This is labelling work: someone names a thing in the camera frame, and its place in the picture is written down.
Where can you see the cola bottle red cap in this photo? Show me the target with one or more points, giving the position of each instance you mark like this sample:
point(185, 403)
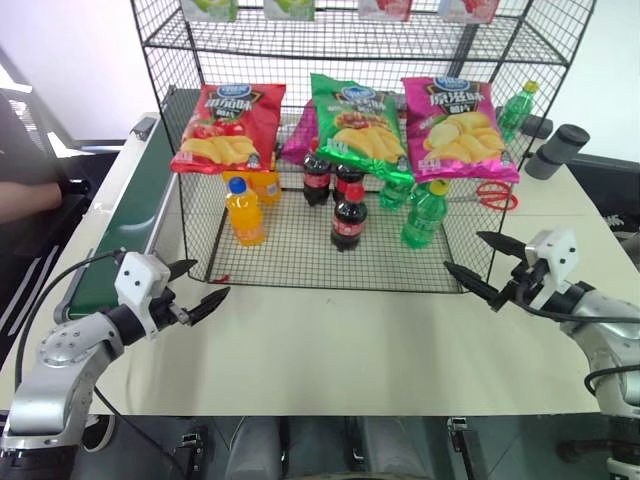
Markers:
point(349, 225)

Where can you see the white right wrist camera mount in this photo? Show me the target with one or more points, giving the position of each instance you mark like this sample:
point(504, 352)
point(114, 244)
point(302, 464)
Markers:
point(560, 255)

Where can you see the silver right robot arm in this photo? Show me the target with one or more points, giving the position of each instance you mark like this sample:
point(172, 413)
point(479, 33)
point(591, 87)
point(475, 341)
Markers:
point(600, 320)

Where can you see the green soda bottle yellow cap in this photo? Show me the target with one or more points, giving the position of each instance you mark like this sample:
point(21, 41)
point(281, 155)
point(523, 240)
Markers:
point(515, 112)
point(422, 220)

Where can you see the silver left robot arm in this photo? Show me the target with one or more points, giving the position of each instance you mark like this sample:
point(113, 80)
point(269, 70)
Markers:
point(60, 360)

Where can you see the red drink carton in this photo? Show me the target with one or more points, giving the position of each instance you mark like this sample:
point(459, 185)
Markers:
point(471, 9)
point(384, 7)

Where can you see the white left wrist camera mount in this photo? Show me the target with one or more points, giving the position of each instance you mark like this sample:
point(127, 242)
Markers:
point(137, 280)

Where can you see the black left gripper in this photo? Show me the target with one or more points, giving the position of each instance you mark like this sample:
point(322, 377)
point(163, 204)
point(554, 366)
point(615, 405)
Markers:
point(167, 307)

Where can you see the person bare forearm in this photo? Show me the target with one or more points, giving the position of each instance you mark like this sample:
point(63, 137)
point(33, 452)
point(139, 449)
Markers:
point(27, 200)

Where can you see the red tomato chips bag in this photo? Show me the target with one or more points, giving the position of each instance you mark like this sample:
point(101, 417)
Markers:
point(230, 130)

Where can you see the grey black cylindrical device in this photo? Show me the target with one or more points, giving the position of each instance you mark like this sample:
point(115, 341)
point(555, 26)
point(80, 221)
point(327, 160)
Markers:
point(550, 155)

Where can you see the small red twist tie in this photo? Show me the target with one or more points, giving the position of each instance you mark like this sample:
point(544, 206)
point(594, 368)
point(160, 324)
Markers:
point(220, 278)

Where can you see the green chips bag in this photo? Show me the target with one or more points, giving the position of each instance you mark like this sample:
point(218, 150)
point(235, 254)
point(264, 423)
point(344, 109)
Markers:
point(360, 130)

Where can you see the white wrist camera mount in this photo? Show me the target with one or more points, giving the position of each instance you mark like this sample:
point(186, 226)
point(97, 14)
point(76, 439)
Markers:
point(560, 255)
point(137, 280)

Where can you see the green conveyor belt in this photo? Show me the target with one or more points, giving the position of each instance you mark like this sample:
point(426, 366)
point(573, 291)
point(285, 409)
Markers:
point(135, 200)

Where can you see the magenta snack bag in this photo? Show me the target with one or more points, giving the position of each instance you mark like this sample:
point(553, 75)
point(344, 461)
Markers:
point(300, 140)

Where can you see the green apple drink carton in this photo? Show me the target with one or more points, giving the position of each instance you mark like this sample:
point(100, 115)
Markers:
point(289, 7)
point(210, 7)

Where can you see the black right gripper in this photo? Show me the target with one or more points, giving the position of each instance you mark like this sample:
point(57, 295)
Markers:
point(522, 285)

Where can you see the pink original chips bag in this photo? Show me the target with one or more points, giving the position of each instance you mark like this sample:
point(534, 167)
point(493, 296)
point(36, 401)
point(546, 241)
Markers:
point(460, 135)

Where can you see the orange soda bottle blue cap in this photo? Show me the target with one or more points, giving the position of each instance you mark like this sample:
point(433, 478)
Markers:
point(245, 220)

